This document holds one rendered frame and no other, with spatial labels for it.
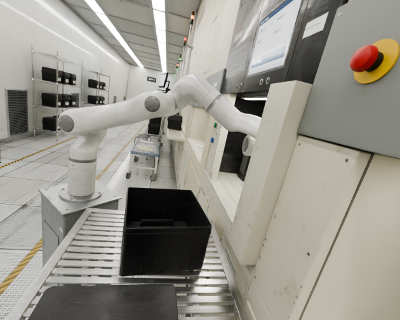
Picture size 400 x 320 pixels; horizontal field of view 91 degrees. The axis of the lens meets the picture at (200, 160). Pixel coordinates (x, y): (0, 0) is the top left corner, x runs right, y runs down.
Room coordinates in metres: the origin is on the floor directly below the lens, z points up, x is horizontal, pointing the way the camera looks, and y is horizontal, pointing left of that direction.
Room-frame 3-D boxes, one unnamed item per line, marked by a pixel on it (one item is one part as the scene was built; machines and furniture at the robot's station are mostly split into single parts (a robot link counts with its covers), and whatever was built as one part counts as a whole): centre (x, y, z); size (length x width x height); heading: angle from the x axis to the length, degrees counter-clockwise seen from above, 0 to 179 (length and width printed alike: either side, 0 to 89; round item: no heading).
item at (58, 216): (0.90, 0.56, 0.38); 0.28 x 0.28 x 0.76; 57
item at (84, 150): (0.93, 0.56, 1.07); 0.19 x 0.12 x 0.24; 173
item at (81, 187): (0.90, 0.56, 0.85); 0.19 x 0.19 x 0.18
